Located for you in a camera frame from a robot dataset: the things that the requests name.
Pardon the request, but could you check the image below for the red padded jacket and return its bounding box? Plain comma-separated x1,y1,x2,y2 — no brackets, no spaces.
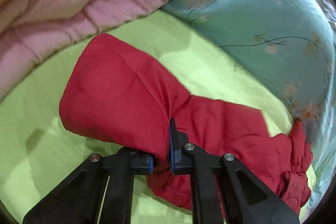
59,33,313,216

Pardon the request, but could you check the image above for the light green bed blanket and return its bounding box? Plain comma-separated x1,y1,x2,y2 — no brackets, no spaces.
0,10,315,224

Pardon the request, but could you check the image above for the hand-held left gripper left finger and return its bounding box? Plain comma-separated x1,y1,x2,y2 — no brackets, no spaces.
22,147,156,224

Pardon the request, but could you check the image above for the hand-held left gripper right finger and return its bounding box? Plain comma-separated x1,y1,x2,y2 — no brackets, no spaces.
169,118,300,224

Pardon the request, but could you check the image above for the teal floral quilt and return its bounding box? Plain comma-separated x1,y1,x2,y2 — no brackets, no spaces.
160,0,336,215

